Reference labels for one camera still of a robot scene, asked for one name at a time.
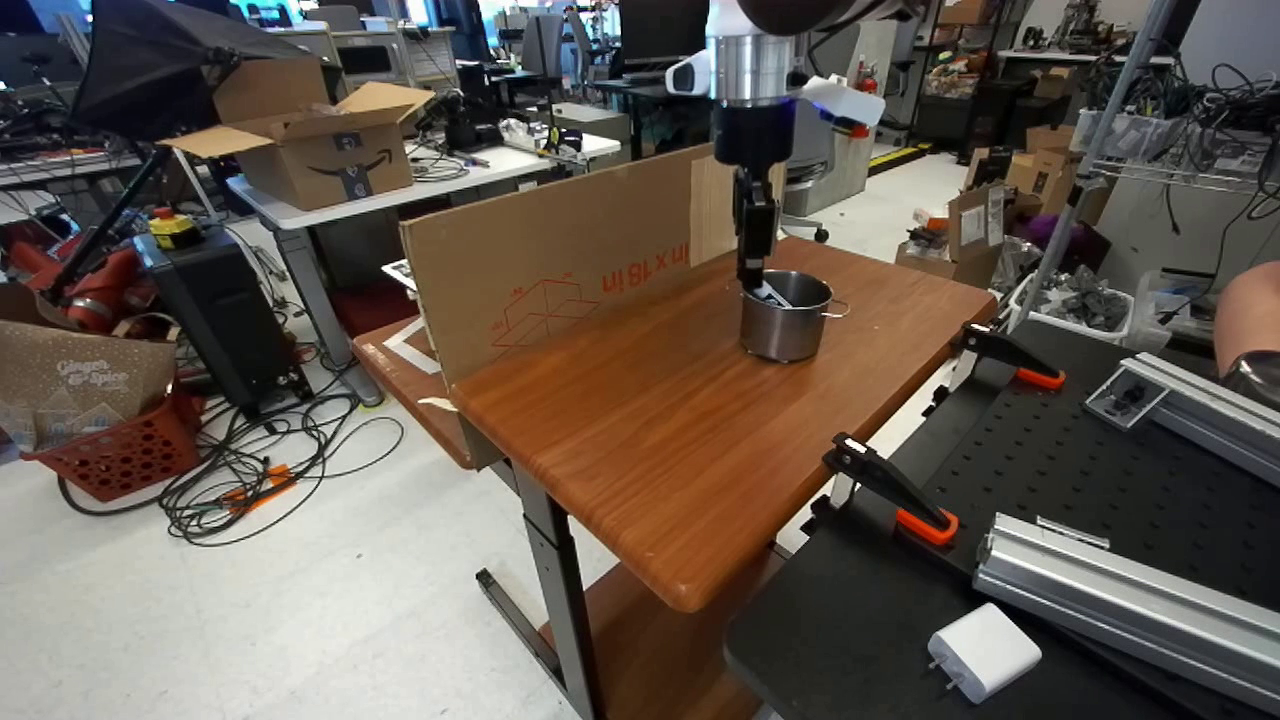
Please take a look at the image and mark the black photo umbrella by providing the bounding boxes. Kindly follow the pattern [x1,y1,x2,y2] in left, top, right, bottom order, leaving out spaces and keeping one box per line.
[63,0,314,145]

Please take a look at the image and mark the aluminium extrusion rail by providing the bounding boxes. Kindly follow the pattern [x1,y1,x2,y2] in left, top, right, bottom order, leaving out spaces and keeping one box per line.
[967,507,1280,720]
[1085,350,1280,492]

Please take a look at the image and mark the open cardboard box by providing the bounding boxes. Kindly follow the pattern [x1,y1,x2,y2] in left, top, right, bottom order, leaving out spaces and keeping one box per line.
[156,57,446,218]

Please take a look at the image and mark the black control cabinet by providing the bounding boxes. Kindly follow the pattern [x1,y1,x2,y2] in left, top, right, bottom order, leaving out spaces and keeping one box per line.
[130,218,309,415]

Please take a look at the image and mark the white plastic bin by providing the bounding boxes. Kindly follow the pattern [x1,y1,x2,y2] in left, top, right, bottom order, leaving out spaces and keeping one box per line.
[1021,267,1141,350]

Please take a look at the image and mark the black perforated board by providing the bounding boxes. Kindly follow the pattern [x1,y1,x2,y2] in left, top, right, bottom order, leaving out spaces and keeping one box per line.
[878,316,1280,695]

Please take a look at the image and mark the black side table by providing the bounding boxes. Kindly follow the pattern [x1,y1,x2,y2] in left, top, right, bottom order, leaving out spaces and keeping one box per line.
[721,316,1280,720]

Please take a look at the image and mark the grey tripod pole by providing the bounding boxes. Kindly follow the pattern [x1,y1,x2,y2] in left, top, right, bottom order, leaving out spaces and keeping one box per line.
[1007,0,1194,336]

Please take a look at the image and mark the yellow red emergency stop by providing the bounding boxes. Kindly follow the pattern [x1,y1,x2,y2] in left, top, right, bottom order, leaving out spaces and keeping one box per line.
[142,203,209,258]

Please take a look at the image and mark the orange black spring clamp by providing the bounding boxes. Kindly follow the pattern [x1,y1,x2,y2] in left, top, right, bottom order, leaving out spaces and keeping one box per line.
[959,322,1072,401]
[820,429,963,555]

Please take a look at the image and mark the grey work table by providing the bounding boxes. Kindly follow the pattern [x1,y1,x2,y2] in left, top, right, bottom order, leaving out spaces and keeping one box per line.
[222,127,634,406]

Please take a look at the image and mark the white power adapter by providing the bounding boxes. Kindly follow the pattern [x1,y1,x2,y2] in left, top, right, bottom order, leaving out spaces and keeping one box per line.
[923,599,1050,709]

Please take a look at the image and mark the person leg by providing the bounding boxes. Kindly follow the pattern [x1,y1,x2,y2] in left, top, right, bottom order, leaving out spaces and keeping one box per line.
[1210,258,1280,407]

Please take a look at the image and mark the white paper frame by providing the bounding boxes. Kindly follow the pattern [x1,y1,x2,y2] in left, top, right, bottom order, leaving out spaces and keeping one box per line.
[382,316,448,381]

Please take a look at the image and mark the brown paper bag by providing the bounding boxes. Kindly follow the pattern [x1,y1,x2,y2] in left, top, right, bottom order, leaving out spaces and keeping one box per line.
[0,283,185,461]

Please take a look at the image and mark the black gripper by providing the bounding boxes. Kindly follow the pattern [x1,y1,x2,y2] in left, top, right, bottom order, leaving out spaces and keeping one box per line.
[712,99,803,294]

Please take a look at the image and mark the tangled floor cables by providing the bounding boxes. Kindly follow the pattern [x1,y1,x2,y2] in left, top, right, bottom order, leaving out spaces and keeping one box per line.
[52,376,412,553]

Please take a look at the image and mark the black metal desk leg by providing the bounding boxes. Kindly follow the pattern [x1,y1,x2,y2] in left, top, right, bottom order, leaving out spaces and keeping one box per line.
[474,461,614,720]

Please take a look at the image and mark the small steel pot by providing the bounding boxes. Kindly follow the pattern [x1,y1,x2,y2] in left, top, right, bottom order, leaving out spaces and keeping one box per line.
[738,265,854,367]

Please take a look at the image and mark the stacked cardboard boxes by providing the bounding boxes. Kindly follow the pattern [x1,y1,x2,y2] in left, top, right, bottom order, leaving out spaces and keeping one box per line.
[939,121,1087,294]

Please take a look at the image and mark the silver rail corner bracket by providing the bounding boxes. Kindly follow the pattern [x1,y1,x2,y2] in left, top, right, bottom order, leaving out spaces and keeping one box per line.
[1081,364,1173,437]

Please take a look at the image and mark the red plastic basket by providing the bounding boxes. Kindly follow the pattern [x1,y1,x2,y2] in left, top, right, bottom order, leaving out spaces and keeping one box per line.
[22,387,209,507]

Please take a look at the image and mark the cardboard panel red print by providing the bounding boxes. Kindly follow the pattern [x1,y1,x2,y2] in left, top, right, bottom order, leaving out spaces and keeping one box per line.
[397,139,792,393]

